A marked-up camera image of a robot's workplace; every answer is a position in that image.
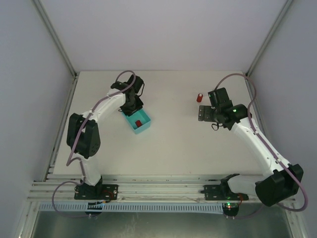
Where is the red spring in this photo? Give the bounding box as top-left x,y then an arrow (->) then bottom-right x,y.
135,120 -> 142,127
196,93 -> 203,103

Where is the teal plastic bin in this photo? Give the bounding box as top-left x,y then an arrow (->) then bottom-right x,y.
121,109 -> 151,134

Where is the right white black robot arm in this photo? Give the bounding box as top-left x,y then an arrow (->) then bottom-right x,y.
198,88 -> 304,207

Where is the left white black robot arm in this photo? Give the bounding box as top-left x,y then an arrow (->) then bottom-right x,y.
66,73 -> 145,200

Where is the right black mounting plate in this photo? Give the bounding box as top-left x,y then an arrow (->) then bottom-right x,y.
200,184 -> 249,201

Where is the black mounting plate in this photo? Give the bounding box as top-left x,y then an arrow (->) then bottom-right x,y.
200,184 -> 249,201
74,184 -> 118,201

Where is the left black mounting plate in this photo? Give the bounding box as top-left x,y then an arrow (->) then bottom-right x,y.
74,184 -> 118,201

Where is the right aluminium table edge rail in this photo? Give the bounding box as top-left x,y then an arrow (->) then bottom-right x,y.
245,75 -> 277,156

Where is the aluminium table edge rail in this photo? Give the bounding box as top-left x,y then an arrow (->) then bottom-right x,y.
245,75 -> 277,156
44,75 -> 79,179

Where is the white slotted cable duct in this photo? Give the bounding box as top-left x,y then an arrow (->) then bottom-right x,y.
39,202 -> 223,215

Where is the right aluminium frame post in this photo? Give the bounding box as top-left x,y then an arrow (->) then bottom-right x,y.
246,0 -> 294,76

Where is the aluminium frame post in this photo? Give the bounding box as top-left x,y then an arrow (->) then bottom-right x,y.
246,0 -> 294,76
31,0 -> 77,78

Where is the left aluminium table edge rail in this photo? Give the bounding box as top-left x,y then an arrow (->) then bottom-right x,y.
44,75 -> 79,179

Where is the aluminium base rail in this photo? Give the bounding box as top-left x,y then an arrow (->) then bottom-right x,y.
27,173 -> 297,203

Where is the left aluminium frame post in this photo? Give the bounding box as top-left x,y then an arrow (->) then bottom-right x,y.
31,0 -> 77,78

